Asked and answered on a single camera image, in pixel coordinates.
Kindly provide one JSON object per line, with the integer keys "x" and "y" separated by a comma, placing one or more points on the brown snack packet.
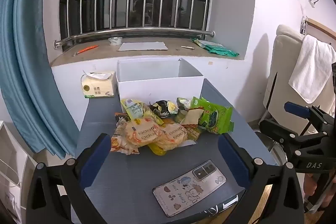
{"x": 193, "y": 133}

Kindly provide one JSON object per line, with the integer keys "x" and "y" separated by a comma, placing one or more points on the small pen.
{"x": 187, "y": 47}

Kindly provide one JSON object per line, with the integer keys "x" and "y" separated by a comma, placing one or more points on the beige cushioned chair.
{"x": 283, "y": 56}

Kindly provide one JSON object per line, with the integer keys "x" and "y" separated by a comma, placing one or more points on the white towel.
{"x": 309, "y": 69}

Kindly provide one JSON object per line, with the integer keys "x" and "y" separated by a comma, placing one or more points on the blue curtain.
{"x": 31, "y": 56}

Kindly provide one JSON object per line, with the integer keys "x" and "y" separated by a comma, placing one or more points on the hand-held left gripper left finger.
{"x": 94, "y": 161}

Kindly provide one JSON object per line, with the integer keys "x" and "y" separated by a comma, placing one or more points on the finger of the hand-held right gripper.
{"x": 283, "y": 134}
{"x": 296, "y": 109}

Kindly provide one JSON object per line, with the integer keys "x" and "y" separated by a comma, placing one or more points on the person's right hand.
{"x": 311, "y": 184}

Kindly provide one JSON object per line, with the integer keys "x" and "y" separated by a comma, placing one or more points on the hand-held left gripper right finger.
{"x": 233, "y": 161}

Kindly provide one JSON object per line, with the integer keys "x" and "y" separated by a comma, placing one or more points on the tape roll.
{"x": 113, "y": 41}

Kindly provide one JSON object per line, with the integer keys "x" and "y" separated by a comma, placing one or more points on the phone with cartoon case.
{"x": 183, "y": 190}

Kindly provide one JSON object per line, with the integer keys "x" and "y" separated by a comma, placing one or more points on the beige wedge sandwich packet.
{"x": 193, "y": 116}

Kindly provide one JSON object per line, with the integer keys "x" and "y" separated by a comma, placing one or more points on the tissue pack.
{"x": 98, "y": 87}

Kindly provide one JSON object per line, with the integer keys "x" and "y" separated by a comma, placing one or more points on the metal window guard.
{"x": 141, "y": 29}

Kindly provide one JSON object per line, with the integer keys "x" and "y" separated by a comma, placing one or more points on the white paper sheet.
{"x": 189, "y": 143}

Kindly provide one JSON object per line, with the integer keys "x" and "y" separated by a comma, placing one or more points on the green plastic bag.
{"x": 223, "y": 50}

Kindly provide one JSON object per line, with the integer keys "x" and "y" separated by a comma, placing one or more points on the white shelf unit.
{"x": 10, "y": 150}

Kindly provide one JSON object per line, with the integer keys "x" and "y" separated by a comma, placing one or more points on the small green snack packet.
{"x": 183, "y": 103}

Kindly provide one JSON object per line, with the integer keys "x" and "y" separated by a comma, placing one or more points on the plain yellow packet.
{"x": 157, "y": 150}

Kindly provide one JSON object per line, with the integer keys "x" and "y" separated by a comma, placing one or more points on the wooden rail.
{"x": 323, "y": 27}

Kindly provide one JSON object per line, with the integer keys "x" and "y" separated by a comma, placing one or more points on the white cardboard box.
{"x": 157, "y": 90}

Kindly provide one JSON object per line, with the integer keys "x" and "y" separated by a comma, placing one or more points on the pale plastic bag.
{"x": 207, "y": 43}

